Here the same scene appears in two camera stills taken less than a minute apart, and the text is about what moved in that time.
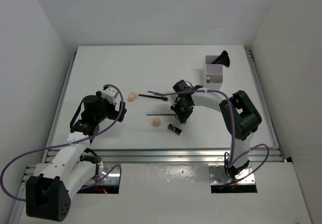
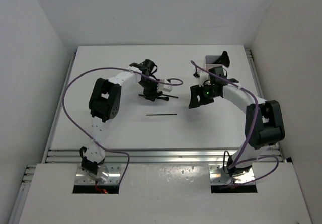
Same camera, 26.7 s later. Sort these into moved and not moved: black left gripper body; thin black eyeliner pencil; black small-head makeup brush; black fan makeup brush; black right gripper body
Moved: black right gripper body; black left gripper body
Not moved: black small-head makeup brush; black fan makeup brush; thin black eyeliner pencil
